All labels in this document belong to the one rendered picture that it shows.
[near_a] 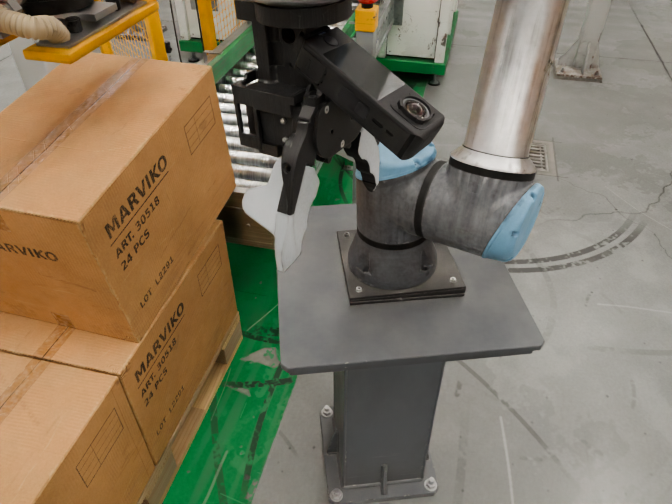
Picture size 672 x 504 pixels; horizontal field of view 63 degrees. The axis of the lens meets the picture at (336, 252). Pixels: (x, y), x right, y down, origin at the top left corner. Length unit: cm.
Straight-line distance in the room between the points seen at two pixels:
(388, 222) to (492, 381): 107
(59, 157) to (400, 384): 90
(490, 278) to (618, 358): 108
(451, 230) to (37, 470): 91
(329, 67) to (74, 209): 82
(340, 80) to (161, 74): 114
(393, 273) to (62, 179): 69
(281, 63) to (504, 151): 58
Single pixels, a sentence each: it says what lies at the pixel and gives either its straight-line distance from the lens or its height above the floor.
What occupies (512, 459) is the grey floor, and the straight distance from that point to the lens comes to 185.
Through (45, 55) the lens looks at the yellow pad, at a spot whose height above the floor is 118.
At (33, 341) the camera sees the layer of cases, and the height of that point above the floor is 54.
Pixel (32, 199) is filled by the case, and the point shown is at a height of 94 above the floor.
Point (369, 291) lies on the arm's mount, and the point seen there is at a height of 77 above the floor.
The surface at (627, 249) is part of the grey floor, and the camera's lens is 274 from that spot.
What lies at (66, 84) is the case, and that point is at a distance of 157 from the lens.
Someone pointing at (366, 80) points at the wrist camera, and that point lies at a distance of 41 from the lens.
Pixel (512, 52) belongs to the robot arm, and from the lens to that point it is 95.
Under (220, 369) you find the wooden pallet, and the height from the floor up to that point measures 2.
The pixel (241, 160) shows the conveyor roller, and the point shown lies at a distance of 203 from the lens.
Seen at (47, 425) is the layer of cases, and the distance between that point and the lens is 133.
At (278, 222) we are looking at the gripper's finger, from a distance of 44.
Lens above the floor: 155
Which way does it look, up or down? 40 degrees down
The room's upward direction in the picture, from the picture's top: straight up
